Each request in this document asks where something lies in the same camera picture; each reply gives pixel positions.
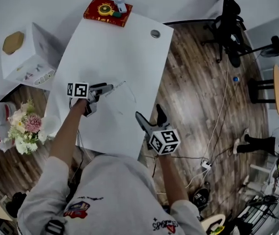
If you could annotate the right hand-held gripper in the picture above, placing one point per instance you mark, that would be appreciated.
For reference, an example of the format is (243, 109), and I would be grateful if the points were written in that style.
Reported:
(165, 141)

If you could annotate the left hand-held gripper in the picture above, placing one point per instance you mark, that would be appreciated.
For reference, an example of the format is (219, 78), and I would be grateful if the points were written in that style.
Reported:
(78, 90)

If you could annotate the person's left forearm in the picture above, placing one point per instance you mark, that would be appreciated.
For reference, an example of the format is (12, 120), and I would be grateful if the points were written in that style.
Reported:
(66, 136)

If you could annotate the person's right forearm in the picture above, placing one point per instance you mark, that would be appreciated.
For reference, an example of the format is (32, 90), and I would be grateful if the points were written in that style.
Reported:
(172, 177)

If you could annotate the white square table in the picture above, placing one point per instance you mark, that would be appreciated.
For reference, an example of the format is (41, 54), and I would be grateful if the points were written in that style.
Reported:
(110, 53)

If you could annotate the white vase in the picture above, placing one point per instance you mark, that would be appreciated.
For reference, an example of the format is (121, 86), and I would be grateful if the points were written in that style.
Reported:
(52, 125)

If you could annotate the white power strip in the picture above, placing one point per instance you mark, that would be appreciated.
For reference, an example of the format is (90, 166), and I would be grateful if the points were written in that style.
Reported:
(206, 164)

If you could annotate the white cardboard box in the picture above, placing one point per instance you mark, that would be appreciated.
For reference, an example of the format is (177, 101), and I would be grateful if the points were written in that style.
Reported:
(31, 62)

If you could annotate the red hardcover book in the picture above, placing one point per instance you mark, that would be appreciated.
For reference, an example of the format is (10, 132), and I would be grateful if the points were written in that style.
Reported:
(93, 12)

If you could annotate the grey table grommet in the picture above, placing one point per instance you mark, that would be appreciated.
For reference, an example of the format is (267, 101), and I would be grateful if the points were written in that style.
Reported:
(155, 33)

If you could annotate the person's grey sweatshirt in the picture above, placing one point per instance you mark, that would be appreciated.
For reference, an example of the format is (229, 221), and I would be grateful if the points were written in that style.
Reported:
(115, 195)

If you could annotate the small white handheld fan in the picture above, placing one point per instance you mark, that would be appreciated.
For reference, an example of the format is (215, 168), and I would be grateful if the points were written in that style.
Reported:
(121, 5)

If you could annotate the pink and white flower bouquet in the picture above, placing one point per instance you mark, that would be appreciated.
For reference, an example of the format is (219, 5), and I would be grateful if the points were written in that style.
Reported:
(27, 127)

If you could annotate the black device with white label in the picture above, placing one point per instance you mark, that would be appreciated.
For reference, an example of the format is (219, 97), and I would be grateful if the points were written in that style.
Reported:
(200, 196)

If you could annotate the small blue ball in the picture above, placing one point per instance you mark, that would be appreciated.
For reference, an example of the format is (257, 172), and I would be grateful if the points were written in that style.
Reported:
(236, 79)

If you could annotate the tan octagonal box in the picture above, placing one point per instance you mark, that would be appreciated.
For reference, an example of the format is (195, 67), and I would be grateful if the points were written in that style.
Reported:
(13, 43)

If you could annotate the black stool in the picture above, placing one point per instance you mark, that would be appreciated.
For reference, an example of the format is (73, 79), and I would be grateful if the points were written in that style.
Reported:
(253, 90)

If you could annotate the beige curved chair back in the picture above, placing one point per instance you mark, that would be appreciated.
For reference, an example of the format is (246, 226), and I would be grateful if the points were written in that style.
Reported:
(213, 220)

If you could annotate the black mesh chair with headrest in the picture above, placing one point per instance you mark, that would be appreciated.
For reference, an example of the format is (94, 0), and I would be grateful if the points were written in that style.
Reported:
(228, 21)

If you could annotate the round wooden table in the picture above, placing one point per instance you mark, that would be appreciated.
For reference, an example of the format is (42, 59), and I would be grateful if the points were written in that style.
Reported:
(278, 89)

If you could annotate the black padded office chair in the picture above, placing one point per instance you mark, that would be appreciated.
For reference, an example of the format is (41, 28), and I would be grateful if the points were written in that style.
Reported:
(16, 204)

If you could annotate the white shelf frame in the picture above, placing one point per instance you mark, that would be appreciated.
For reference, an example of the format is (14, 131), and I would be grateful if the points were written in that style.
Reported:
(259, 177)

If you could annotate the black pedestal fan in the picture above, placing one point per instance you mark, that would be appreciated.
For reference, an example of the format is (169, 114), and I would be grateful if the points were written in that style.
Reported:
(275, 45)

